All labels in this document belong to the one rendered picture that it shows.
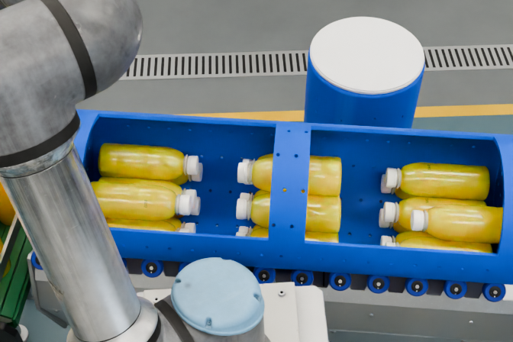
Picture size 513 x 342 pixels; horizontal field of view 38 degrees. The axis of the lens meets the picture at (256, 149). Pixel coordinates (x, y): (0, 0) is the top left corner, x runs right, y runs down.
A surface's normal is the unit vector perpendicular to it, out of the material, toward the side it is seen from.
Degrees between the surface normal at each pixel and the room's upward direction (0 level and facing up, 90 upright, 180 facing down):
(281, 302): 3
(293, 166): 16
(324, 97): 90
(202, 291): 7
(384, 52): 0
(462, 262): 82
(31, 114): 68
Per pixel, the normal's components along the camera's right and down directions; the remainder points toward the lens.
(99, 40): 0.58, 0.11
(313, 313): 0.00, -0.66
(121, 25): 0.85, -0.15
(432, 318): -0.07, 0.48
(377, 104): 0.12, 0.74
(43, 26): 0.22, -0.37
